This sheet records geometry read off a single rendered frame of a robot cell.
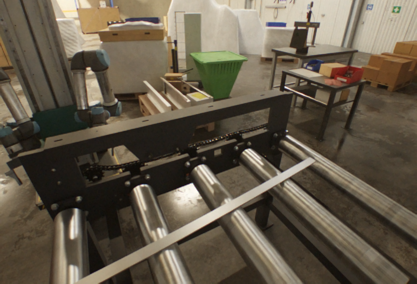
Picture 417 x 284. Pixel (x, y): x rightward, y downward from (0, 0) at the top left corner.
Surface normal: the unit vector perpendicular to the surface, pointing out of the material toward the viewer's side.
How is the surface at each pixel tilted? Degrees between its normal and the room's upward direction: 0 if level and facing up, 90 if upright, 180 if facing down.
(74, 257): 31
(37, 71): 90
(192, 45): 90
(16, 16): 90
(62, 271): 3
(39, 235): 0
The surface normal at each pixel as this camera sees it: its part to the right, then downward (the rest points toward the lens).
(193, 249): 0.00, -0.87
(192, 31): -0.01, 0.50
